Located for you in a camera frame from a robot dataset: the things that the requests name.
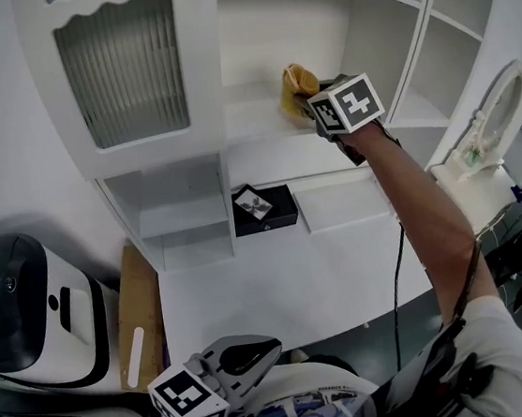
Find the white flat board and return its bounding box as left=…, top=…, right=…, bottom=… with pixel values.
left=291, top=171, right=399, bottom=236

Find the black flat box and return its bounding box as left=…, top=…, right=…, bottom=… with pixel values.
left=230, top=181, right=303, bottom=239

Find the white shelf cabinet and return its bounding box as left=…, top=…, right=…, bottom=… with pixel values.
left=10, top=0, right=522, bottom=288

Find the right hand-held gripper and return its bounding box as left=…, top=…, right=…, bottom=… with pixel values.
left=291, top=68, right=397, bottom=173

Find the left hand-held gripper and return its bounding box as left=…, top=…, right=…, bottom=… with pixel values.
left=142, top=328, right=292, bottom=417

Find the black leaf picture frame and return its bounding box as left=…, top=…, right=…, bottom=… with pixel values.
left=230, top=180, right=277, bottom=229

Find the white printed t-shirt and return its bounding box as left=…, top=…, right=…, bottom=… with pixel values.
left=195, top=289, right=522, bottom=417

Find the black arm harness strap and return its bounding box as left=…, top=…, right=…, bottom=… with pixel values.
left=351, top=241, right=505, bottom=417

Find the brown wooden board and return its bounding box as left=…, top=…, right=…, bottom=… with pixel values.
left=103, top=241, right=173, bottom=396

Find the black cable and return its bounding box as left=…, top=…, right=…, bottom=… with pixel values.
left=380, top=221, right=423, bottom=372

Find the white ribbed glass cabinet door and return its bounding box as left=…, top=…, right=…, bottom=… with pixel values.
left=10, top=0, right=239, bottom=187

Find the person's right forearm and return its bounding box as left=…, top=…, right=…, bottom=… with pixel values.
left=341, top=113, right=496, bottom=335

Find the white oval vanity mirror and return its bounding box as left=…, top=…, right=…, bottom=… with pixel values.
left=431, top=57, right=522, bottom=184

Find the yellow cloth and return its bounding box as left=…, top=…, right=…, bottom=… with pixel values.
left=273, top=59, right=326, bottom=131

